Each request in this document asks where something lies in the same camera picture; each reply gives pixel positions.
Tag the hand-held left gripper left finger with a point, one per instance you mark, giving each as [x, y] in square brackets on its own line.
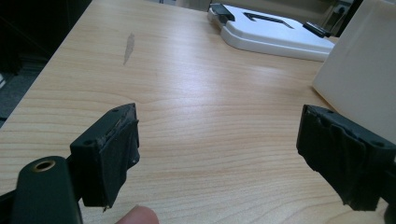
[104, 158]

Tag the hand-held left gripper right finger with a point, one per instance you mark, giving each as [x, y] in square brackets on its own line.
[342, 155]

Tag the white box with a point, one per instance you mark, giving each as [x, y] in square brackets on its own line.
[361, 68]

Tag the black clip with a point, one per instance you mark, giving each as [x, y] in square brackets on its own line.
[317, 30]
[221, 12]

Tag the white lid with black clips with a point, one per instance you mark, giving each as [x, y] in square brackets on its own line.
[274, 32]

